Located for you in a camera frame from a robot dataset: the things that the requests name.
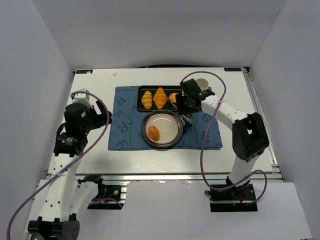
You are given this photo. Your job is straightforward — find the metal tongs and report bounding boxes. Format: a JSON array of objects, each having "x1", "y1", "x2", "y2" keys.
[{"x1": 168, "y1": 98, "x2": 194, "y2": 125}]

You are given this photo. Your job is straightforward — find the round pale bun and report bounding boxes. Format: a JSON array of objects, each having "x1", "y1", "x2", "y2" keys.
[{"x1": 169, "y1": 92, "x2": 178, "y2": 104}]

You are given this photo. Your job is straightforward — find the sesame glazed bun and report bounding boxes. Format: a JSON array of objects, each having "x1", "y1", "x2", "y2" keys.
[{"x1": 147, "y1": 125, "x2": 160, "y2": 141}]

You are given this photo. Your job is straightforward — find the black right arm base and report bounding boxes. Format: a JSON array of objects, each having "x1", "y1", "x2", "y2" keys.
[{"x1": 204, "y1": 184, "x2": 258, "y2": 213}]

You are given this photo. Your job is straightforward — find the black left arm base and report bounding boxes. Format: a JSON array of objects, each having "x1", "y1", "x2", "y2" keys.
[{"x1": 77, "y1": 175, "x2": 124, "y2": 210}]

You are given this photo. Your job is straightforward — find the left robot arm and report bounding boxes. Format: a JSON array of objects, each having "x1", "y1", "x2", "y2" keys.
[{"x1": 27, "y1": 100, "x2": 112, "y2": 240}]

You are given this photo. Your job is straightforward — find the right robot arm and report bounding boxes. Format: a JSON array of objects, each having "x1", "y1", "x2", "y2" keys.
[{"x1": 176, "y1": 79, "x2": 270, "y2": 192}]

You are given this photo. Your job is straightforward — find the black rectangular tray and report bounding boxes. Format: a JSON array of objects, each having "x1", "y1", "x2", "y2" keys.
[{"x1": 136, "y1": 85, "x2": 182, "y2": 112}]

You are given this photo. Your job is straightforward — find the light green mug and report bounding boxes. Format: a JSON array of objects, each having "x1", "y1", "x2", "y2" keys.
[{"x1": 195, "y1": 78, "x2": 209, "y2": 92}]

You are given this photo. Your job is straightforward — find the large striped croissant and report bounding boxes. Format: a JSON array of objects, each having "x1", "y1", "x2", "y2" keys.
[{"x1": 153, "y1": 87, "x2": 168, "y2": 110}]

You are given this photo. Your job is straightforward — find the small striped croissant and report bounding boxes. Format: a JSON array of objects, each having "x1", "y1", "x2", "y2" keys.
[{"x1": 141, "y1": 90, "x2": 153, "y2": 110}]

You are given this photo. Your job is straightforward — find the blue letter-print placemat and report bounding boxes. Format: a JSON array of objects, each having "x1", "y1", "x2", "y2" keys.
[{"x1": 108, "y1": 86, "x2": 212, "y2": 151}]

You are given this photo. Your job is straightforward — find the green plastic fork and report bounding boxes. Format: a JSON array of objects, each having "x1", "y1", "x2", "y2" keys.
[{"x1": 127, "y1": 116, "x2": 132, "y2": 145}]

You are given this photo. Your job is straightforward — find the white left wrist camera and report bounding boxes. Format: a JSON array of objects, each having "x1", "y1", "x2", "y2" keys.
[{"x1": 70, "y1": 88, "x2": 93, "y2": 109}]

